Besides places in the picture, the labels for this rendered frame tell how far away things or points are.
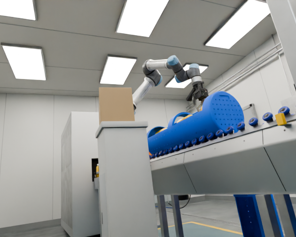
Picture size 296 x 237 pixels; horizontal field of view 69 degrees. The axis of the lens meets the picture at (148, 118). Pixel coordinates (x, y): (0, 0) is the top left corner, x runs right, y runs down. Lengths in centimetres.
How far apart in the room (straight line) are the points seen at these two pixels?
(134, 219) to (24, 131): 526
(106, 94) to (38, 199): 483
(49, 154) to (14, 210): 143
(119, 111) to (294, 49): 108
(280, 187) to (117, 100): 107
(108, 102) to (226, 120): 78
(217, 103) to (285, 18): 66
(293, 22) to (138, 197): 114
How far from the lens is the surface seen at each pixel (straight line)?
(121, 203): 138
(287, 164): 106
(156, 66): 176
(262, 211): 119
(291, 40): 80
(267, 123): 109
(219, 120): 131
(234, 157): 118
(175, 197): 200
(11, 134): 639
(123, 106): 152
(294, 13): 82
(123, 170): 138
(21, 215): 617
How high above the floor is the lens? 74
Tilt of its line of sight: 17 degrees up
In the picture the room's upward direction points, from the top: 7 degrees counter-clockwise
